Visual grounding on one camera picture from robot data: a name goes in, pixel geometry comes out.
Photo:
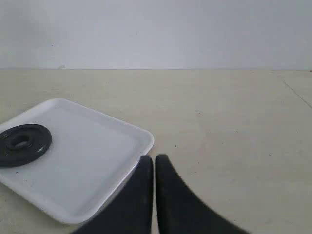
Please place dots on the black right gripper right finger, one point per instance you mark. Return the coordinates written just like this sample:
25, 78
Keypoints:
179, 210

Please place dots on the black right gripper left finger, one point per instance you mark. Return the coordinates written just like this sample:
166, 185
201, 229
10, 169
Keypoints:
130, 212

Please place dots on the black weight plate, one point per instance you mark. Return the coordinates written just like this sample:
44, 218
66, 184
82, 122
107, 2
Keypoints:
23, 144

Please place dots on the white plastic tray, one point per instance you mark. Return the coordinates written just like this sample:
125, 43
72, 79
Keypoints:
90, 156

